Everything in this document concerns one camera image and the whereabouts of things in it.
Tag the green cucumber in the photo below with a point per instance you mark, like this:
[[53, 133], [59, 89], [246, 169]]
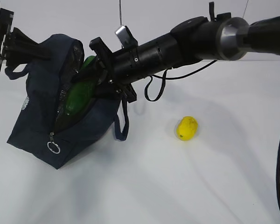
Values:
[[79, 94]]

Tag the yellow lemon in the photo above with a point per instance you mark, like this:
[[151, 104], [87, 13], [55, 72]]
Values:
[[187, 128]]

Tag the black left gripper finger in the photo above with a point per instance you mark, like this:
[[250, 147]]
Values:
[[16, 58], [20, 43]]

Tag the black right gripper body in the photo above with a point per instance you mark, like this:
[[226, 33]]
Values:
[[120, 65]]

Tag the navy insulated lunch bag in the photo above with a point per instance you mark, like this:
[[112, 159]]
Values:
[[61, 115]]

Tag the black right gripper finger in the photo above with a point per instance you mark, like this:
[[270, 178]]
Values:
[[108, 91], [93, 71]]

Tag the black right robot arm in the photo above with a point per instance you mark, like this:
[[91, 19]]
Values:
[[219, 37]]

